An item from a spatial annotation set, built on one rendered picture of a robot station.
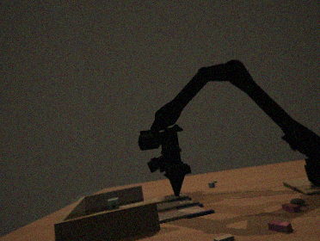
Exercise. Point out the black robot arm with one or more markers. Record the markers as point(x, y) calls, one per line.
point(299, 137)

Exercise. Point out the tan strip with purple zigzag pattern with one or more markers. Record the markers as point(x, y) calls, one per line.
point(178, 214)

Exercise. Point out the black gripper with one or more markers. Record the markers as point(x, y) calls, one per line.
point(177, 169)

